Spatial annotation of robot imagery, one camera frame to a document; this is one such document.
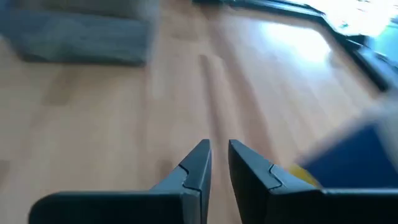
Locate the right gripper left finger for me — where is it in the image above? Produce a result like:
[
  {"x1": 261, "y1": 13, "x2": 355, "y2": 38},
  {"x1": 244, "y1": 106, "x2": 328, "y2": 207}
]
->
[{"x1": 29, "y1": 139, "x2": 213, "y2": 224}]

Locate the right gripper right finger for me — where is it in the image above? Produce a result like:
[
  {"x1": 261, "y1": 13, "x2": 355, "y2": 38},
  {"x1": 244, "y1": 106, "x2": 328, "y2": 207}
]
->
[{"x1": 229, "y1": 139, "x2": 398, "y2": 224}]

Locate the disinfecting wipes canister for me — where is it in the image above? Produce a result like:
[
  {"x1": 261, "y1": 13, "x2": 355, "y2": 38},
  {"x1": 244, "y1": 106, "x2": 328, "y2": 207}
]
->
[{"x1": 287, "y1": 99, "x2": 398, "y2": 190}]

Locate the dark clear plastic tray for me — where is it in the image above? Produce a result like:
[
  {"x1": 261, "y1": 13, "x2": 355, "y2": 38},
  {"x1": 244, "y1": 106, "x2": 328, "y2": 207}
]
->
[{"x1": 0, "y1": 7, "x2": 156, "y2": 68}]

